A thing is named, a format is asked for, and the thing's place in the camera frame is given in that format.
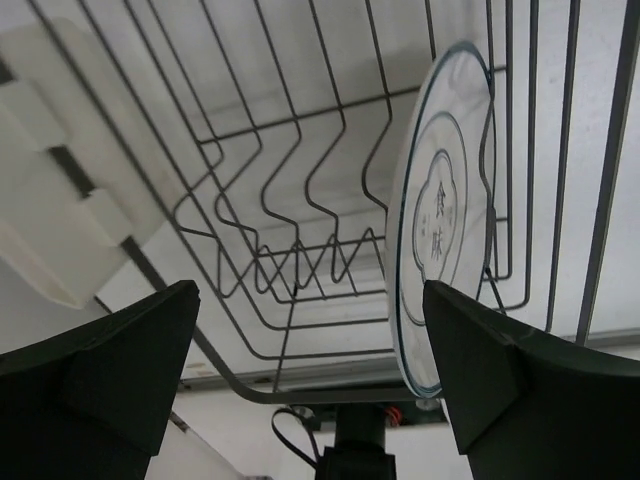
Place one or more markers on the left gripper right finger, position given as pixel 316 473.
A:
pixel 524 404

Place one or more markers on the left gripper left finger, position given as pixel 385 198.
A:
pixel 94 402

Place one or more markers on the white plate black outline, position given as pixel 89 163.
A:
pixel 441 217

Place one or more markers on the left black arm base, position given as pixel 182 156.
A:
pixel 365 422

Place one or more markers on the white plastic cutlery holder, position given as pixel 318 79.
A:
pixel 81 169

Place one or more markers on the metal rail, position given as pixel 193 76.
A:
pixel 366 372

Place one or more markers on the black wire dish rack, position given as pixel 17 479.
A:
pixel 258 141

